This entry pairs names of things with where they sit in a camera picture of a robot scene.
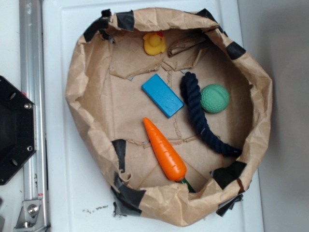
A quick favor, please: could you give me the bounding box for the blue wooden block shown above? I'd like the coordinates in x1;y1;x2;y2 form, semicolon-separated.
141;74;184;118

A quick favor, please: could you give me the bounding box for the brown paper bag bin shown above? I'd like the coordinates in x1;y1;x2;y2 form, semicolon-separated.
65;8;273;226

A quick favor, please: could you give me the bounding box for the orange plastic toy carrot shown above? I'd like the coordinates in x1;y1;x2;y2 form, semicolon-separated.
143;117;195;193

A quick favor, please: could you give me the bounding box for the green dimpled rubber ball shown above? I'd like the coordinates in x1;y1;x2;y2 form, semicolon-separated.
201;84;230;114

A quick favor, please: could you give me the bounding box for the yellow rubber duck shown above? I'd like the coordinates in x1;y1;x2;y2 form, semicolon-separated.
143;31;166;56

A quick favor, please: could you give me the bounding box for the white plastic tray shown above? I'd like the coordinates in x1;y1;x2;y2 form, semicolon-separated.
42;0;264;232

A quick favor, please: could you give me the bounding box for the dark navy rope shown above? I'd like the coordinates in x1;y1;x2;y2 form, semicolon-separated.
180;72;243;158

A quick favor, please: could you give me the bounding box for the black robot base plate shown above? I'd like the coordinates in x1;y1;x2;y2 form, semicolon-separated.
0;76;36;186

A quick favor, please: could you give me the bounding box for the metal corner bracket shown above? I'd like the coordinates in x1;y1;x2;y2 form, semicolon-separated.
14;199;45;232

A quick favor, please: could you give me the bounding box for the aluminium extrusion rail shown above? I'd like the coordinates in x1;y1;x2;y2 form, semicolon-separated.
19;0;51;232

